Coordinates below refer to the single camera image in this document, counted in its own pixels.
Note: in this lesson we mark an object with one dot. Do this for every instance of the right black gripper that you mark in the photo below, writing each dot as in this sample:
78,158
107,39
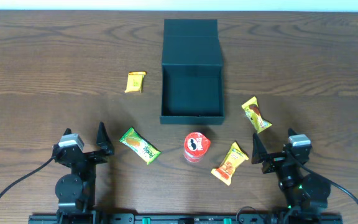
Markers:
276,158

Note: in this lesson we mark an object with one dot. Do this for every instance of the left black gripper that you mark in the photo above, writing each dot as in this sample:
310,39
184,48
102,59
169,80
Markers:
87,155

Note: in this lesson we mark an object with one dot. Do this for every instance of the yellow orange biscuit packet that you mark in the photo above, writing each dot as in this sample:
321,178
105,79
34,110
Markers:
233,159

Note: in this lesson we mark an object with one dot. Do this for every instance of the yellow chocolate bar wrapper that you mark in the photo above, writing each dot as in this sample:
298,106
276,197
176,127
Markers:
251,109

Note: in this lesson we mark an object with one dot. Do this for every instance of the green yellow snack packet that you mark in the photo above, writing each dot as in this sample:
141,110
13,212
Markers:
140,146

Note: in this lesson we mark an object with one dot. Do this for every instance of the small yellow snack packet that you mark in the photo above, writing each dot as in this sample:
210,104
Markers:
135,81

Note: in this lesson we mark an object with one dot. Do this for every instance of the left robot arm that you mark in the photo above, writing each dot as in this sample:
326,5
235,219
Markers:
76,191

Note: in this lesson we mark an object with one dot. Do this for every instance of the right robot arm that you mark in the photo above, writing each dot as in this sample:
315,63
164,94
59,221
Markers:
308,192

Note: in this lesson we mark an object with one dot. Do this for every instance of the red Pringles can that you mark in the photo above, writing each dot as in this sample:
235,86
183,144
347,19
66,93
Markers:
195,146

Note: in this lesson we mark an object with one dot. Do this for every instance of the dark green open box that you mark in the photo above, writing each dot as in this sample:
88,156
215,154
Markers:
192,73

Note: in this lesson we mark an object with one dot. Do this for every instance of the black mounting rail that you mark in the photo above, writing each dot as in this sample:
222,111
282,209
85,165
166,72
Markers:
128,218

